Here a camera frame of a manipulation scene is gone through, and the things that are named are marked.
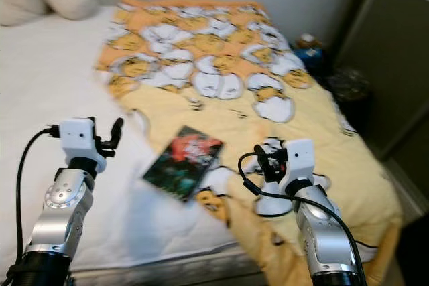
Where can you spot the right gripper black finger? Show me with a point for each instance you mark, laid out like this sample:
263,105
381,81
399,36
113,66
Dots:
278,147
261,155

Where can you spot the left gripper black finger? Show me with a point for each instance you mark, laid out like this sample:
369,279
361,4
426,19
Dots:
117,133

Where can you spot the yellow egg-cartoon blanket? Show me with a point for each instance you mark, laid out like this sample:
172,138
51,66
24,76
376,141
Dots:
248,125

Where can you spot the dark red-green cover book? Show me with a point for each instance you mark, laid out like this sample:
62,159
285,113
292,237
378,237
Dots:
184,162

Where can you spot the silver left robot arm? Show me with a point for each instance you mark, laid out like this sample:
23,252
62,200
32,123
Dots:
64,212

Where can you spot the white quilted mattress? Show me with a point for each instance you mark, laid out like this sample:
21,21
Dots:
53,92

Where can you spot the black bedside table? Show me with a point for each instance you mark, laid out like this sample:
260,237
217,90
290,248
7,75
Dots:
362,128

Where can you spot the crumpled clear plastic bag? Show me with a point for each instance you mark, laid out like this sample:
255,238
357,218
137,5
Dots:
348,86

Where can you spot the small bear toy blue box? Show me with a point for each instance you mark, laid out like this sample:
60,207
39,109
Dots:
310,58

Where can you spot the dark wardrobe sliding door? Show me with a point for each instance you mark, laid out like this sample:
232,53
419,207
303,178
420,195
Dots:
395,51

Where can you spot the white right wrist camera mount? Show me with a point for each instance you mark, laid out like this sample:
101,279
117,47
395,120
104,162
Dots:
300,162

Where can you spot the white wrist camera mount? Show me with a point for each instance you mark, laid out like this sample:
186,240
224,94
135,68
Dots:
80,142
300,162

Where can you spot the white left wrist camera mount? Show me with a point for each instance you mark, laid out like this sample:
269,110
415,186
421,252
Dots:
80,142

